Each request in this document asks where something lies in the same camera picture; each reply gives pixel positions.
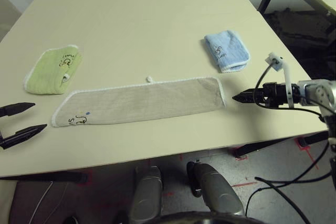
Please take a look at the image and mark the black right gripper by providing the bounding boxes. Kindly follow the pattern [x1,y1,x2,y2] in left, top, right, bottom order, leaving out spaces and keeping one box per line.
[232,82,299,109]

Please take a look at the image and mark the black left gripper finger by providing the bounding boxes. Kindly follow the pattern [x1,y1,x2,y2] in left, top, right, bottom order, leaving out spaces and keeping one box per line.
[0,123,48,151]
[0,102,36,118]

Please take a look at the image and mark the beige towel white trim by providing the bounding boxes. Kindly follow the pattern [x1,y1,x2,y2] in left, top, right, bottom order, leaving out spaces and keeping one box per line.
[51,76,227,128]

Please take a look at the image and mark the green folded towel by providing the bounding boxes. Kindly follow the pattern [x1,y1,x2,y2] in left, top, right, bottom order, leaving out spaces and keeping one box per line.
[23,45,83,95]

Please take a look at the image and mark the blue folded towel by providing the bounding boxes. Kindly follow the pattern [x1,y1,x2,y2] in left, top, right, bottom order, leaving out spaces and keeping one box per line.
[204,29,251,74]

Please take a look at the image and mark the dark crumpled fabric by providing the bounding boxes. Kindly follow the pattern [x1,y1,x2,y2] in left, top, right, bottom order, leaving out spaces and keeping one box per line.
[264,8,336,49]

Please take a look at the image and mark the black robot torso rim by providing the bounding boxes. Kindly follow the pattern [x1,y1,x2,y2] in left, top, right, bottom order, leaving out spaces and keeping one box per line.
[149,209,263,224]

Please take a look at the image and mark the grey robot left leg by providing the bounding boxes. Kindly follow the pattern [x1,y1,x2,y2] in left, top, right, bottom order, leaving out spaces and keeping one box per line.
[130,165,163,222]

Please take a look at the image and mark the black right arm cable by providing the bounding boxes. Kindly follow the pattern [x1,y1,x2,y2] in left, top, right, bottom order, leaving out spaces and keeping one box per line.
[246,60,336,224]

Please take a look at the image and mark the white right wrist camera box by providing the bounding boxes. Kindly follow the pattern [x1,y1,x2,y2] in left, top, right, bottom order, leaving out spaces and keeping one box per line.
[264,53,294,109]

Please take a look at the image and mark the thin white floor wire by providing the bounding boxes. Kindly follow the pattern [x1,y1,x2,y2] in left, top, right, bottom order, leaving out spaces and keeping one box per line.
[30,181,54,222]

